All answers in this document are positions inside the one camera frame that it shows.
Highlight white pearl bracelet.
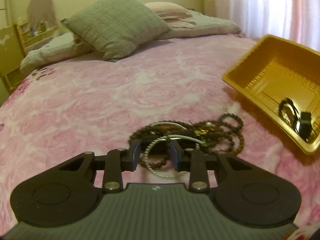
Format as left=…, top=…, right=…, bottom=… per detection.
left=142, top=121, right=207, bottom=179

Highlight dark brown bead necklace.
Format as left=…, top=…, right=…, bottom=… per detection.
left=127, top=113, right=245, bottom=170

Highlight black wrist watch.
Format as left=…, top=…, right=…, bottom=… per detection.
left=278, top=98, right=312, bottom=142

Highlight yellow plastic tray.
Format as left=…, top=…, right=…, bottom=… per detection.
left=222, top=35, right=319, bottom=155

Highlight pink floral bed blanket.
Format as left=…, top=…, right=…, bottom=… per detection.
left=1, top=35, right=319, bottom=234

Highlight grey folded quilt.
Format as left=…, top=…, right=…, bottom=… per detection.
left=20, top=10, right=242, bottom=75

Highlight grey checked cushion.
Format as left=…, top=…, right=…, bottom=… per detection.
left=61, top=0, right=169, bottom=61

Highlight folded pink towels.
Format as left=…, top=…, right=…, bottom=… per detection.
left=144, top=2, right=195, bottom=29

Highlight cream shelf with items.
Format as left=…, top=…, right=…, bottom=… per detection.
left=14, top=20, right=59, bottom=56

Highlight cream wooden chair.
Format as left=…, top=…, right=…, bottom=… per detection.
left=0, top=25, right=24, bottom=94

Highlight covered standing fan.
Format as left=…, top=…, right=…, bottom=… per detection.
left=27, top=0, right=58, bottom=31

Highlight white pink curtain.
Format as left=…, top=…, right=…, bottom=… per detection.
left=203, top=0, right=319, bottom=50

